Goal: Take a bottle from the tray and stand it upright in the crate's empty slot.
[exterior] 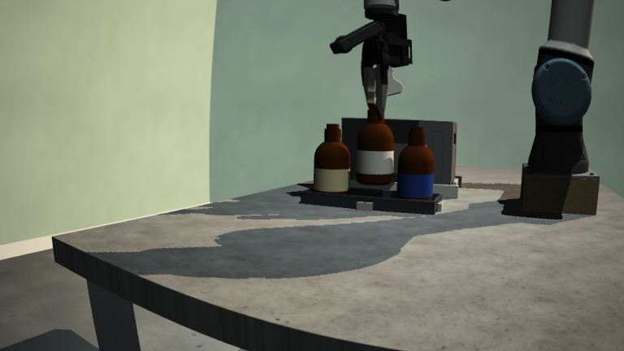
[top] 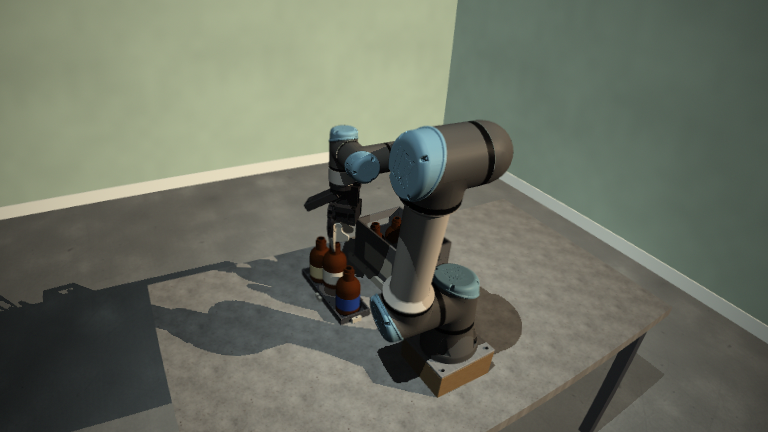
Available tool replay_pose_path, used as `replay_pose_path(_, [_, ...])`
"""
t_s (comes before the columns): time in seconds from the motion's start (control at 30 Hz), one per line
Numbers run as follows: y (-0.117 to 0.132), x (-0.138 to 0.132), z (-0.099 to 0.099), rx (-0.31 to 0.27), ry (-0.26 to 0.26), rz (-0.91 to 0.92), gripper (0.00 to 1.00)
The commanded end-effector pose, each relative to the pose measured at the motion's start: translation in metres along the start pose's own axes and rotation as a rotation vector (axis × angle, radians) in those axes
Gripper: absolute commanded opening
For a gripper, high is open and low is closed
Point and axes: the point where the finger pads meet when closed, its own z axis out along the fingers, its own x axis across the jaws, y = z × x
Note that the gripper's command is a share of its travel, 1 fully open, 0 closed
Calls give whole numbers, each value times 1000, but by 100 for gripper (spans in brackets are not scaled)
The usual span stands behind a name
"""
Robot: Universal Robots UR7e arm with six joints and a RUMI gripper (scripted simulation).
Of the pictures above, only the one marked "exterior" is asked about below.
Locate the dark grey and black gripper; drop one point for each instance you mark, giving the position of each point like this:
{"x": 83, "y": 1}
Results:
{"x": 378, "y": 82}

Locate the orange-brown bottle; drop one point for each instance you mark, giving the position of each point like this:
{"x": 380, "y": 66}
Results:
{"x": 332, "y": 163}
{"x": 415, "y": 175}
{"x": 375, "y": 144}

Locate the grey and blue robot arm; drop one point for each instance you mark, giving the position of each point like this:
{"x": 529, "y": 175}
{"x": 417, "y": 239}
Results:
{"x": 561, "y": 87}

